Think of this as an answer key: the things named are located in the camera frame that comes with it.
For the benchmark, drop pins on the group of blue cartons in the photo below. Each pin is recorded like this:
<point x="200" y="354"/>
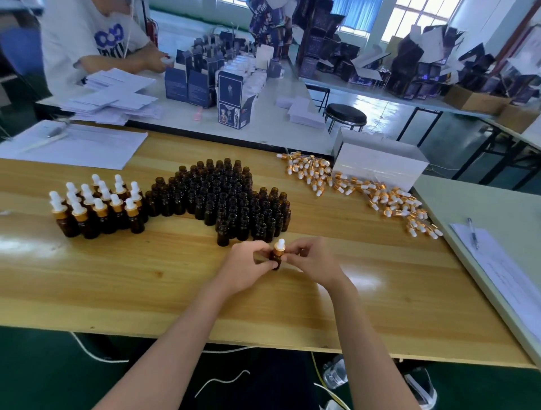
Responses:
<point x="198" y="86"/>

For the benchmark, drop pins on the person's left forearm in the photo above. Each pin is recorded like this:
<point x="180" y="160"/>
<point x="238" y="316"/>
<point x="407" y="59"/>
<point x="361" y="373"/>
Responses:
<point x="177" y="346"/>

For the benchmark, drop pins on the white paper sheets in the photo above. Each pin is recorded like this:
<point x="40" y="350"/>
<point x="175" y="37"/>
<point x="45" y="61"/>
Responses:
<point x="88" y="145"/>

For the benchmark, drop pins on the white cardboard box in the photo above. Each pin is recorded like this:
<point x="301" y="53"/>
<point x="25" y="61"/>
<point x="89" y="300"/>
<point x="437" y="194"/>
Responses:
<point x="376" y="164"/>

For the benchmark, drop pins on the clear plastic water bottle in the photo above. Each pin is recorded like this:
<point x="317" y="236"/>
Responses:
<point x="335" y="372"/>

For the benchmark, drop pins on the group of open amber bottles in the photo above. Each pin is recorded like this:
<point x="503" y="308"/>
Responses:
<point x="224" y="198"/>

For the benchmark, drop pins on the person's right thumb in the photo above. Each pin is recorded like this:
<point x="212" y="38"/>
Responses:
<point x="293" y="260"/>

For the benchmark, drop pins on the person's left hand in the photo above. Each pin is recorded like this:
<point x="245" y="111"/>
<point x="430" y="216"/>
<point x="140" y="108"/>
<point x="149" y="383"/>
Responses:
<point x="239" y="266"/>

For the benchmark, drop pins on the group of capped amber bottles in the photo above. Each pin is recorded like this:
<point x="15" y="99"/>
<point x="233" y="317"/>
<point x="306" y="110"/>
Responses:
<point x="97" y="211"/>

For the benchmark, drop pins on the pile of gold dropper caps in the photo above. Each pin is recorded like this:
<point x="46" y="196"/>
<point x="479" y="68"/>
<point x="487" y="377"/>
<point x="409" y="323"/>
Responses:
<point x="380" y="198"/>

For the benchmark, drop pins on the white pen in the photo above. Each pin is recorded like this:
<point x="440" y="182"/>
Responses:
<point x="46" y="139"/>

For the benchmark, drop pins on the cluster of white containers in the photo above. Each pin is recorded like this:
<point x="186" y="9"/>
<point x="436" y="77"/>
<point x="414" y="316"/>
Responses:
<point x="249" y="72"/>

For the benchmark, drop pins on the black metal stool frame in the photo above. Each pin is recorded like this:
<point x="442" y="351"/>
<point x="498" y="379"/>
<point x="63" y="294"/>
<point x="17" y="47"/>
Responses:
<point x="318" y="93"/>

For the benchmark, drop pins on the person's right hand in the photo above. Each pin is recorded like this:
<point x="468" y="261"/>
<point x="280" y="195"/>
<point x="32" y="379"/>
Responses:
<point x="321" y="264"/>

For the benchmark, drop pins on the brown cardboard box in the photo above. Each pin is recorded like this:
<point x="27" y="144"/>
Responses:
<point x="473" y="100"/>
<point x="517" y="117"/>

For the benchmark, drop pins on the blue chair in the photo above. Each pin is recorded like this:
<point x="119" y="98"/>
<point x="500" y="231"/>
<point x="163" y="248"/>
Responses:
<point x="23" y="55"/>

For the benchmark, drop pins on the window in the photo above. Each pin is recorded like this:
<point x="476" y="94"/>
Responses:
<point x="416" y="19"/>

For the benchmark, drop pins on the stack of white leaflets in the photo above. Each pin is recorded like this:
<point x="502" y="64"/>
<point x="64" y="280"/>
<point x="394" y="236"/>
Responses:
<point x="114" y="95"/>

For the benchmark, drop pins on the amber dropper bottle single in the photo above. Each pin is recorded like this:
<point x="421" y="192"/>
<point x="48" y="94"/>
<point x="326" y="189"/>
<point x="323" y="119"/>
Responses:
<point x="279" y="252"/>

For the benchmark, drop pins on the pile of dark cartons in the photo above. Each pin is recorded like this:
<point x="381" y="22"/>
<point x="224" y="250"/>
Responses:
<point x="334" y="46"/>
<point x="270" y="23"/>
<point x="439" y="67"/>

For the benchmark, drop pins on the red fire extinguisher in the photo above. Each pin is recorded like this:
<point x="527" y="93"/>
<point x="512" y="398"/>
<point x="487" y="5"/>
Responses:
<point x="152" y="31"/>

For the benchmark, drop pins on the blue ballpoint pen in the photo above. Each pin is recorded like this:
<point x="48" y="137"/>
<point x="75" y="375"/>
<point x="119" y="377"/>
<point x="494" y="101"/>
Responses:
<point x="473" y="233"/>

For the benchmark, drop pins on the stack of white cards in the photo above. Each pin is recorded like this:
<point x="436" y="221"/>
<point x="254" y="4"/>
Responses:
<point x="302" y="110"/>

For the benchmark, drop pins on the black table frame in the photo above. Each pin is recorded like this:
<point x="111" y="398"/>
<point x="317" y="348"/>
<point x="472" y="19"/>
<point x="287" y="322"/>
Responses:
<point x="503" y="152"/>

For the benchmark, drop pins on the person's black white shoe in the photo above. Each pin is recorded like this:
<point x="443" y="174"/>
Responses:
<point x="422" y="388"/>

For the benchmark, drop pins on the pink small strip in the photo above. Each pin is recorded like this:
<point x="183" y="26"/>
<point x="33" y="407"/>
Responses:
<point x="198" y="113"/>

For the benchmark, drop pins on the person's left thumb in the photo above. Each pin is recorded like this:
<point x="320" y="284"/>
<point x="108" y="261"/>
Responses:
<point x="268" y="267"/>

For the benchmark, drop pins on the printed form sheet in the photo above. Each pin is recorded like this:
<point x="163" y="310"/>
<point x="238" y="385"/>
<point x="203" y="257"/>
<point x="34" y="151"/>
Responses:
<point x="507" y="274"/>

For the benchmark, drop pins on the blue curtain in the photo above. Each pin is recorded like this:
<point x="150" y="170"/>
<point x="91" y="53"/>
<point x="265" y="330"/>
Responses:
<point x="357" y="15"/>

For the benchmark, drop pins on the person's right forearm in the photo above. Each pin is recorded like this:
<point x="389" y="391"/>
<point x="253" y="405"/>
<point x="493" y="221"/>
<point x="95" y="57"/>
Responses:
<point x="367" y="346"/>

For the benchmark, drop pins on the black round stool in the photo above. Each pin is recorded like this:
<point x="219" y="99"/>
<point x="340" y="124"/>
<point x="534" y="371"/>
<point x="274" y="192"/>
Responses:
<point x="345" y="114"/>

